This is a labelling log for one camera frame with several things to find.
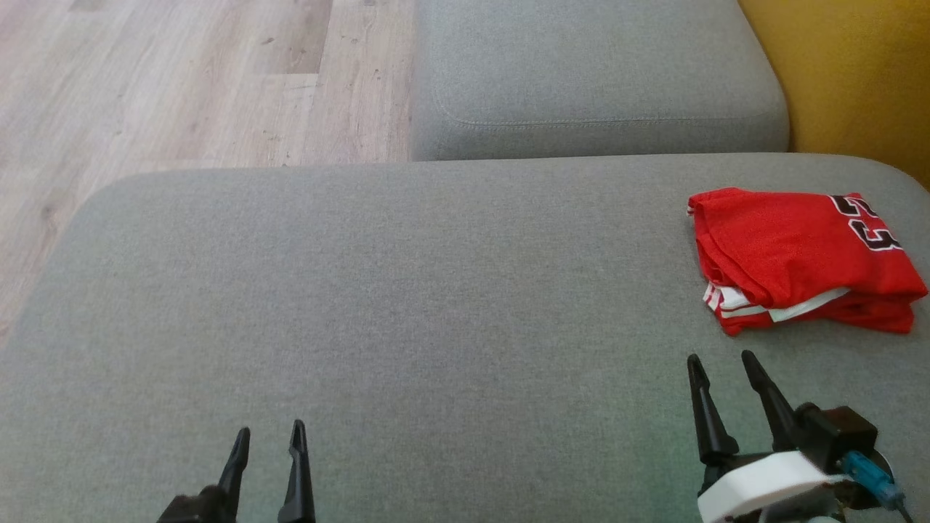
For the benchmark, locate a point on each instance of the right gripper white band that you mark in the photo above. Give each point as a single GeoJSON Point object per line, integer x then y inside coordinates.
{"type": "Point", "coordinates": [763, 487]}

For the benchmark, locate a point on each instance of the large grey sofa seat cushion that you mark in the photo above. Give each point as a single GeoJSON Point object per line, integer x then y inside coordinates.
{"type": "Point", "coordinates": [363, 327]}

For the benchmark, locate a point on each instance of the red shorts white trim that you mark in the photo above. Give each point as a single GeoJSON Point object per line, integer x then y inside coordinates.
{"type": "Point", "coordinates": [864, 316]}

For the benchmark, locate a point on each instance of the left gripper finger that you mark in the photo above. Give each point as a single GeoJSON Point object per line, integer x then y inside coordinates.
{"type": "Point", "coordinates": [298, 487]}
{"type": "Point", "coordinates": [236, 479]}

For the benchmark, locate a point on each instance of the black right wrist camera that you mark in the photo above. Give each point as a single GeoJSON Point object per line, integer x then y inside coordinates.
{"type": "Point", "coordinates": [835, 428]}

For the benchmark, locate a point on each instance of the small grey sofa seat cushion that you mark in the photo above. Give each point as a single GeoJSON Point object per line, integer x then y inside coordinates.
{"type": "Point", "coordinates": [596, 65]}

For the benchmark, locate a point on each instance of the yellow fabric panel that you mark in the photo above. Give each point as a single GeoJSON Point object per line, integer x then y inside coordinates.
{"type": "Point", "coordinates": [850, 73]}

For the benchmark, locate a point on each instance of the red jersey shirt white sleeves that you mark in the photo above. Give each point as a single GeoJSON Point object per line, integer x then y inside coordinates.
{"type": "Point", "coordinates": [785, 240]}

